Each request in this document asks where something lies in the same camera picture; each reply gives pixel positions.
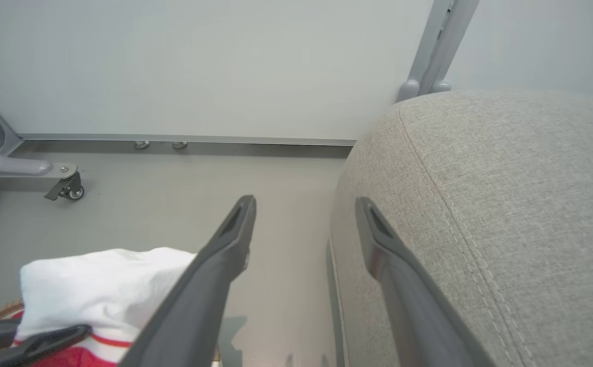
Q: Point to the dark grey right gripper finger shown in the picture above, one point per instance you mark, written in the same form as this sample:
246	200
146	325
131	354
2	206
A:
413	306
199	295

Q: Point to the red garment with white stripe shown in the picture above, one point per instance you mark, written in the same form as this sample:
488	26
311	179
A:
67	358

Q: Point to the beige fabric sofa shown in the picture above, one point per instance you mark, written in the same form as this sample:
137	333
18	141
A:
505	214

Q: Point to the metal levelling foot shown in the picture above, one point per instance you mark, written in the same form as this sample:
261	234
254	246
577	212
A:
179	145
142	145

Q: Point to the grey frame leg with caster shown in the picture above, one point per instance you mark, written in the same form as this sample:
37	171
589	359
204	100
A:
16	165

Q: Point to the grey metal upright post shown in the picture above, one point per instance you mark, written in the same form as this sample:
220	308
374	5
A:
436	48

